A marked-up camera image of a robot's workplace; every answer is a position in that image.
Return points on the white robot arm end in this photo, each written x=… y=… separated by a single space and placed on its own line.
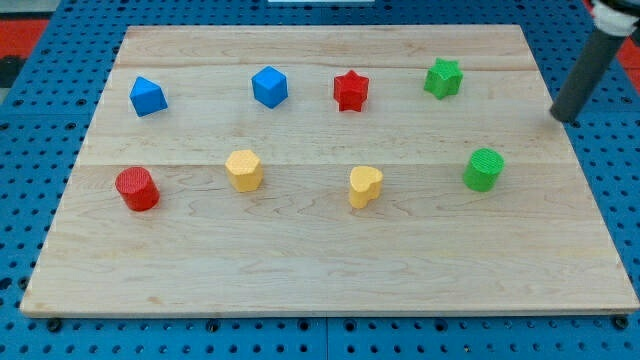
x=616 y=17

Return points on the green cylinder block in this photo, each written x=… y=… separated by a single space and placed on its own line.
x=483 y=169

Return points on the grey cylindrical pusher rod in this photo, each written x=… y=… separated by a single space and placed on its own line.
x=590 y=66

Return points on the red cylinder block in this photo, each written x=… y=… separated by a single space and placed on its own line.
x=137 y=188

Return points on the yellow hexagon block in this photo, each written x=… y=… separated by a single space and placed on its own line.
x=244 y=170

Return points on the blue triangular prism block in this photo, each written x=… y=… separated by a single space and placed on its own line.
x=147 y=97

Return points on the green star block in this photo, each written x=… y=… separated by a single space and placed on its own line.
x=444 y=78

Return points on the red star block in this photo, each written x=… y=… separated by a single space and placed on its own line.
x=350 y=91

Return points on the blue cube block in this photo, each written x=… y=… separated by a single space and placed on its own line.
x=270 y=87

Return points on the yellow heart block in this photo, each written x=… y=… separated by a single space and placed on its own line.
x=365 y=184

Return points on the wooden board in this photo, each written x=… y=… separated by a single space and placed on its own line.
x=428 y=246

